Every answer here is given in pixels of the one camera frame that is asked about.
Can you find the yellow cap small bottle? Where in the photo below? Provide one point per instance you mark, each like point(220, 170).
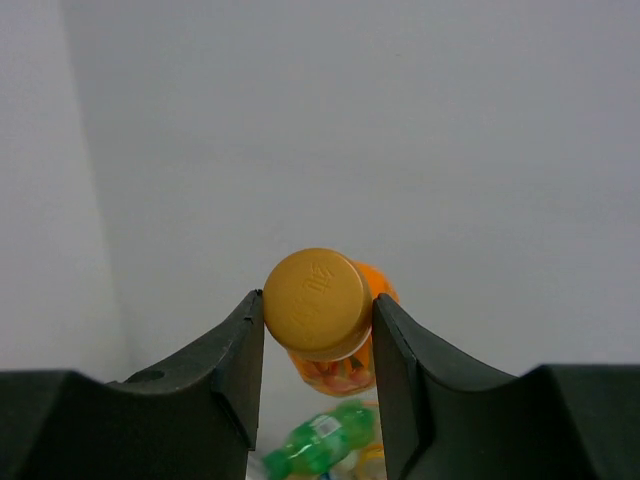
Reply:
point(367, 464)

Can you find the green plastic bottle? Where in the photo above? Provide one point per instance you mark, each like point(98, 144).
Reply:
point(320, 443)

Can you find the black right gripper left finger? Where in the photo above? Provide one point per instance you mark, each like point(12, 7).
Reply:
point(193, 415)

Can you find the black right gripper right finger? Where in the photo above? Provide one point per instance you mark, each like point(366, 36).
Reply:
point(447, 415)

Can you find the orange juice bottle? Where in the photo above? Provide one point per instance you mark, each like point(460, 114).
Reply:
point(318, 305)

